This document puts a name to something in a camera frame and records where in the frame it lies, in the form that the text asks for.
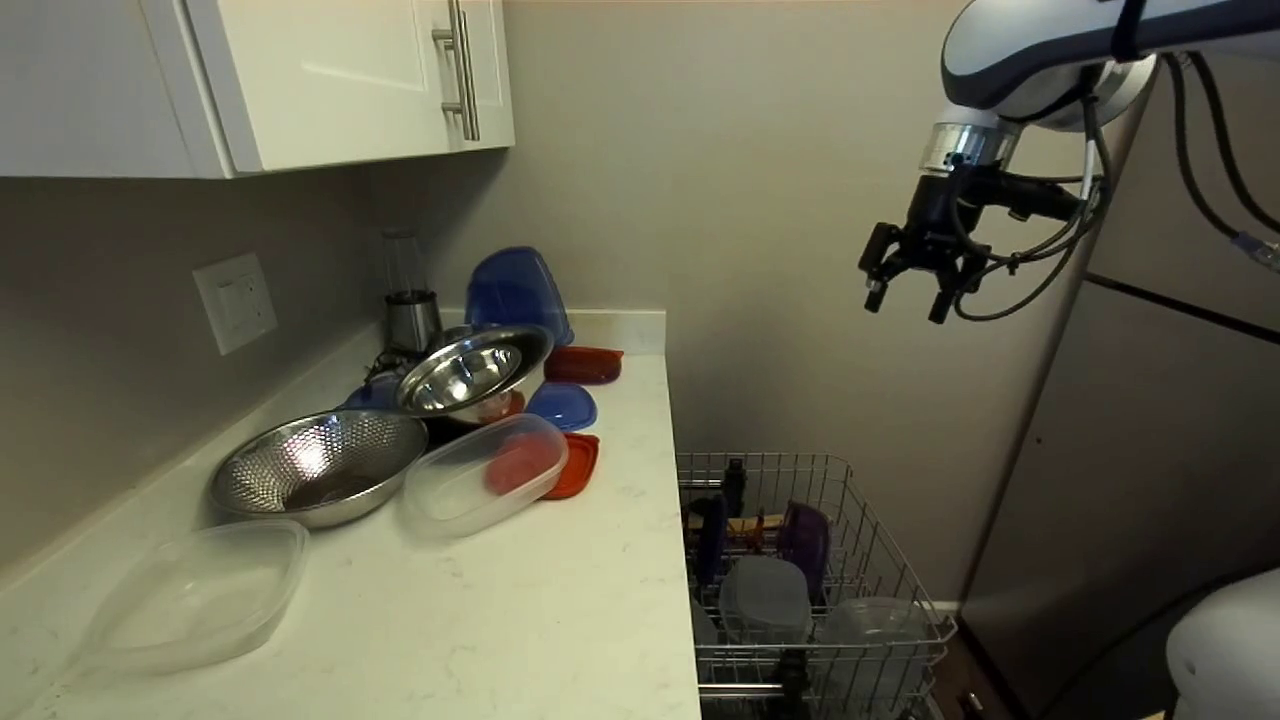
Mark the large clear plastic container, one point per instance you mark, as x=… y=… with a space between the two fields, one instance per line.
x=200 y=600

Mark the purple bowl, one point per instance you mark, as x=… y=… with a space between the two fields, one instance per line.
x=805 y=545

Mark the red plastic lid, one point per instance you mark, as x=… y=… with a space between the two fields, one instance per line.
x=583 y=465

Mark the blender with steel base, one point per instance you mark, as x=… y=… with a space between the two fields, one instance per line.
x=411 y=315

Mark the red round plastic item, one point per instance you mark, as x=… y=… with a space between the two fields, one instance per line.
x=520 y=465

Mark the grey refrigerator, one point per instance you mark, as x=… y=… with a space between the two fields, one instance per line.
x=1150 y=450

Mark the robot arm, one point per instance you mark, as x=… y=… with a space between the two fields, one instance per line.
x=1030 y=40

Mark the blue plastic container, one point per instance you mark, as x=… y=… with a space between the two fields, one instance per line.
x=515 y=290

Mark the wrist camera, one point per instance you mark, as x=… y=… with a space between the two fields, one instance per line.
x=1040 y=198

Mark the wide white cabinet door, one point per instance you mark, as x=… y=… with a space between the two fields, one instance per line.
x=330 y=70

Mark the grey translucent plastic container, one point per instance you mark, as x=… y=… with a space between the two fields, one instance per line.
x=765 y=600

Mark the oval clear plastic container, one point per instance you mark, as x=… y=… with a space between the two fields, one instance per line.
x=450 y=495

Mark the wooden utensil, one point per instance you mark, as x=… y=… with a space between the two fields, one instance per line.
x=745 y=525

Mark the steel mixing bowl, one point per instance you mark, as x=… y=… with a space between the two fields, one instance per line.
x=470 y=375

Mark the white wall cabinet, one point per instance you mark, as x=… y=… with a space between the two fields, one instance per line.
x=120 y=80

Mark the steel colander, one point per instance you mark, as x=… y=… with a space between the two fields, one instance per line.
x=320 y=470

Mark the dark red plastic container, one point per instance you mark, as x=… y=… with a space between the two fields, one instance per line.
x=585 y=365

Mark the blue plate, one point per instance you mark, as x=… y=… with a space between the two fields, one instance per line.
x=712 y=540

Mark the white wall socket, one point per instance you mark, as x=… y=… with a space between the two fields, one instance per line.
x=236 y=301

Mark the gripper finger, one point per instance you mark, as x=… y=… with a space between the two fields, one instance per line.
x=880 y=260
x=950 y=290

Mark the narrow white cabinet door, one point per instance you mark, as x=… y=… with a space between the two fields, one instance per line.
x=492 y=70

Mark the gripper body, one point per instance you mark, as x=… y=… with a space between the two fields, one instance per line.
x=945 y=215

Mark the small blue plastic lid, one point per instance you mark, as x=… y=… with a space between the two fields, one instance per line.
x=372 y=397

